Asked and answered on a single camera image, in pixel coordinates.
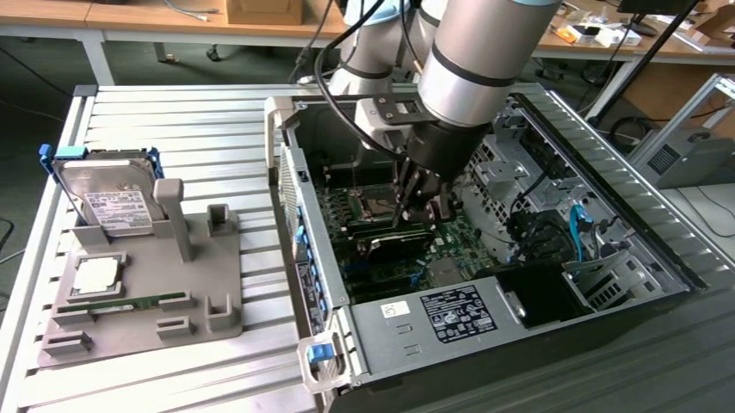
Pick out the CPU socket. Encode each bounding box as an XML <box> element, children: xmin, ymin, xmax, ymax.
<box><xmin>346</xmin><ymin>185</ymin><xmax>402</xmax><ymax>225</ymax></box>

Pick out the silver CPU chip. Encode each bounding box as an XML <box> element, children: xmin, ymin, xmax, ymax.
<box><xmin>70</xmin><ymin>256</ymin><xmax>126</xmax><ymax>297</ymax></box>

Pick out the coiled black cable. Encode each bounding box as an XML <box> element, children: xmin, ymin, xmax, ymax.
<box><xmin>606</xmin><ymin>115</ymin><xmax>656</xmax><ymax>151</ymax></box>

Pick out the blue SATA wire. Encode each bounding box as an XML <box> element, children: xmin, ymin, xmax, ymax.
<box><xmin>565</xmin><ymin>204</ymin><xmax>590</xmax><ymax>264</ymax></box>

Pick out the black monitor with stand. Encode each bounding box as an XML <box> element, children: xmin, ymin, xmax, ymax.
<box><xmin>616</xmin><ymin>0</ymin><xmax>705</xmax><ymax>37</ymax></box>

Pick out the aluminium profile frame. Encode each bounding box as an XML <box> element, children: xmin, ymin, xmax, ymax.
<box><xmin>659</xmin><ymin>71</ymin><xmax>735</xmax><ymax>143</ymax></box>

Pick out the black RAM stick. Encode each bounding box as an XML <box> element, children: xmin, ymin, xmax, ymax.
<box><xmin>346</xmin><ymin>222</ymin><xmax>406</xmax><ymax>239</ymax></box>

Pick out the metal disk bay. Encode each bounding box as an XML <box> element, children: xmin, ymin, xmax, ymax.
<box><xmin>565</xmin><ymin>256</ymin><xmax>663</xmax><ymax>312</ymax></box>

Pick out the long black expansion slot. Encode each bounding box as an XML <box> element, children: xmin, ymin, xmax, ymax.
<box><xmin>345</xmin><ymin>271</ymin><xmax>416</xmax><ymax>287</ymax></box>
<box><xmin>348</xmin><ymin>283</ymin><xmax>420</xmax><ymax>303</ymax></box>

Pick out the black plastic shroud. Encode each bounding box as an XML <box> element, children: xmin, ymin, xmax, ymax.
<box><xmin>490</xmin><ymin>262</ymin><xmax>593</xmax><ymax>331</ymax></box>

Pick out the black wire bundle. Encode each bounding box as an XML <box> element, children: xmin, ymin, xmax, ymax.
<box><xmin>504</xmin><ymin>170</ymin><xmax>574</xmax><ymax>264</ymax></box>

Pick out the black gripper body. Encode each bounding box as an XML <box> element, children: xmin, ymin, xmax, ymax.
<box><xmin>400</xmin><ymin>119</ymin><xmax>496</xmax><ymax>184</ymax></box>

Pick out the green RAM stick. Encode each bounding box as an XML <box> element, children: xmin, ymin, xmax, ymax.
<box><xmin>58</xmin><ymin>293</ymin><xmax>189</xmax><ymax>315</ymax></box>

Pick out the grey cable with connector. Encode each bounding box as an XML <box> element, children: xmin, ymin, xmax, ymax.
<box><xmin>161</xmin><ymin>0</ymin><xmax>224</xmax><ymax>22</ymax></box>

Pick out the thick black camera cable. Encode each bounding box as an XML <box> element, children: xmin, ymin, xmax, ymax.
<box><xmin>312</xmin><ymin>0</ymin><xmax>406</xmax><ymax>161</ymax></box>

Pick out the yellow white small box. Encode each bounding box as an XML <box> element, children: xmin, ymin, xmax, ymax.
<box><xmin>557</xmin><ymin>23</ymin><xmax>601</xmax><ymax>45</ymax></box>

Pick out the grey flat wire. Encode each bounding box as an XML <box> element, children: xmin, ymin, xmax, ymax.
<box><xmin>560</xmin><ymin>248</ymin><xmax>632</xmax><ymax>274</ymax></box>

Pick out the black Nvidia graphics card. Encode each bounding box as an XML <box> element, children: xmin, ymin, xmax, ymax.
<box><xmin>353</xmin><ymin>231</ymin><xmax>434</xmax><ymax>265</ymax></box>

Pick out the grey computer tower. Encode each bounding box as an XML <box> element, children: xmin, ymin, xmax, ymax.
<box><xmin>628</xmin><ymin>126</ymin><xmax>735</xmax><ymax>190</ymax></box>

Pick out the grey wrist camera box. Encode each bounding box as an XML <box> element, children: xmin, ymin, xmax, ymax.
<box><xmin>352</xmin><ymin>93</ymin><xmax>441</xmax><ymax>157</ymax></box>

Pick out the open black PC case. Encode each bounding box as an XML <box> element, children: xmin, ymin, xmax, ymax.
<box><xmin>262</xmin><ymin>88</ymin><xmax>712</xmax><ymax>413</ymax></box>

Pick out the grey plastic parts rack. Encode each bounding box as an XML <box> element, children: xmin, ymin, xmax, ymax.
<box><xmin>34</xmin><ymin>177</ymin><xmax>246</xmax><ymax>370</ymax></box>

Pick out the thin cable with plug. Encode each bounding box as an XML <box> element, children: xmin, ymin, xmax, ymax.
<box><xmin>294</xmin><ymin>0</ymin><xmax>334</xmax><ymax>86</ymax></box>

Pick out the black stand pole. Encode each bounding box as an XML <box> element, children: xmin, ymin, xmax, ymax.
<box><xmin>584</xmin><ymin>0</ymin><xmax>707</xmax><ymax>128</ymax></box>

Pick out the silver power supply unit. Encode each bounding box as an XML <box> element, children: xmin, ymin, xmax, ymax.
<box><xmin>348</xmin><ymin>274</ymin><xmax>532</xmax><ymax>376</ymax></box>

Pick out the hard disk in blue caddy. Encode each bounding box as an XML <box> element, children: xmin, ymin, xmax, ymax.
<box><xmin>37</xmin><ymin>145</ymin><xmax>166</xmax><ymax>238</ymax></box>

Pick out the brown cardboard box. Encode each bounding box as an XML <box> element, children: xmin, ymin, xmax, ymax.
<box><xmin>225</xmin><ymin>0</ymin><xmax>304</xmax><ymax>25</ymax></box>

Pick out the perforated metal drive cage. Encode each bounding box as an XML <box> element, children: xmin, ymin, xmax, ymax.
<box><xmin>458</xmin><ymin>136</ymin><xmax>556</xmax><ymax>207</ymax></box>

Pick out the brown cardboard piece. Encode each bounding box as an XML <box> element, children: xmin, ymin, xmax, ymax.
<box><xmin>691</xmin><ymin>6</ymin><xmax>735</xmax><ymax>48</ymax></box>

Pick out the green motherboard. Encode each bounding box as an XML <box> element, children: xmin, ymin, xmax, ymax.
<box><xmin>312</xmin><ymin>171</ymin><xmax>500</xmax><ymax>305</ymax></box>

